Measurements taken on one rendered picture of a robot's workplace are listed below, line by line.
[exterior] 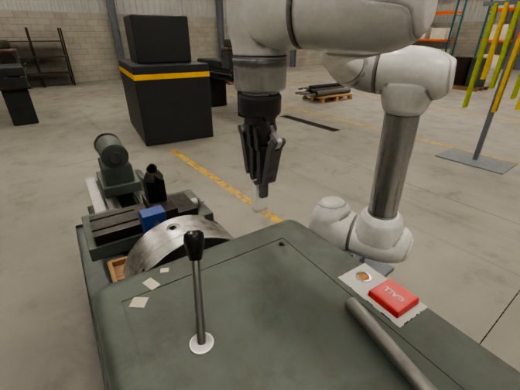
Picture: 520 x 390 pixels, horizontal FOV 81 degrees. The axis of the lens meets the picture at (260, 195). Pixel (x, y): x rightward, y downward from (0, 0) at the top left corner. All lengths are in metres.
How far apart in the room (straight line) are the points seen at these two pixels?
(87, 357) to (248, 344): 1.80
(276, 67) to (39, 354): 2.18
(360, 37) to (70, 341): 2.25
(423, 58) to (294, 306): 0.71
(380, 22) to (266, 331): 0.45
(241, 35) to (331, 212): 0.85
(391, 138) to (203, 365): 0.81
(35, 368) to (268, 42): 2.16
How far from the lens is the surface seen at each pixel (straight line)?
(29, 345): 2.48
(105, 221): 1.43
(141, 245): 0.81
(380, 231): 1.16
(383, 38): 0.44
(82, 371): 2.20
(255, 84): 0.51
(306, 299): 0.56
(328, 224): 1.23
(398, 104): 0.98
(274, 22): 0.48
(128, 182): 1.89
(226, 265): 0.63
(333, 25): 0.44
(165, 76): 5.36
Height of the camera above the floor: 1.66
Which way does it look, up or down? 28 degrees down
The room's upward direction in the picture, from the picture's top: straight up
